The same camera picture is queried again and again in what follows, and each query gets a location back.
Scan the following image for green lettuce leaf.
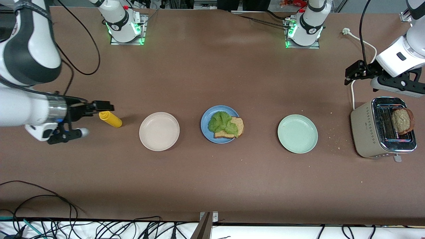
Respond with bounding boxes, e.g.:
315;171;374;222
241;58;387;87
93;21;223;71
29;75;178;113
208;111;239;138

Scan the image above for tangled black floor cables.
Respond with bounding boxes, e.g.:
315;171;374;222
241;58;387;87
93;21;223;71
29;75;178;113
0;216;200;239

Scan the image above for yellow mustard squeeze bottle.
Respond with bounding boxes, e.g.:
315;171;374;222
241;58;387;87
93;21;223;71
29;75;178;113
99;111;123;128

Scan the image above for grey metal camera post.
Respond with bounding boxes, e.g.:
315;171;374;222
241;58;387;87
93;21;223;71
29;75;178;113
190;211;219;239

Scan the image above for blue round plate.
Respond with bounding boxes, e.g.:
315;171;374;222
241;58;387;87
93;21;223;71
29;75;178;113
201;106;241;144

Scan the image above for black looped floor cable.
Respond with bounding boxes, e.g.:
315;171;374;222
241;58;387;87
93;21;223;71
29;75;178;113
0;180;79;221

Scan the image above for beige round plate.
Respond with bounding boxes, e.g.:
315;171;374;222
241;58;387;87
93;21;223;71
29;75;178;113
139;112;180;151

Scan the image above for silver beige toaster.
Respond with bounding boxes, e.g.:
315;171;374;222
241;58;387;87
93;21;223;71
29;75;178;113
350;97;417;162

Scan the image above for black cable on table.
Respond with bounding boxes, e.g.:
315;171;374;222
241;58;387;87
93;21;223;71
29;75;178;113
232;10;289;29

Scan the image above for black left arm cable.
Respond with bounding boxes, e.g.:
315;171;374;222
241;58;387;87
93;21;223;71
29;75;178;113
360;0;376;65

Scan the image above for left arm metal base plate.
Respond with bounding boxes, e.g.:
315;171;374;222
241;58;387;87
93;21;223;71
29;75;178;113
284;17;321;49

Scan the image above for square brown bread slice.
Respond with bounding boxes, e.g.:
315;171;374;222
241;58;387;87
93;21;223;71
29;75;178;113
214;116;245;139

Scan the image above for light green round plate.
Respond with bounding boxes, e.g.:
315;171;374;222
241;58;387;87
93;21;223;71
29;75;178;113
278;115;318;154

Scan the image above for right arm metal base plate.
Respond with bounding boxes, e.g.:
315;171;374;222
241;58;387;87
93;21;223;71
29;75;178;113
110;14;147;45

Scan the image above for white toaster power cord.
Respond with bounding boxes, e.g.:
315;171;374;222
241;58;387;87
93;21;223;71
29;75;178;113
342;28;378;110

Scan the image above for teal cable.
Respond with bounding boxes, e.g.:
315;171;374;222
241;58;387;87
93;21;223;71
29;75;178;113
0;216;45;239

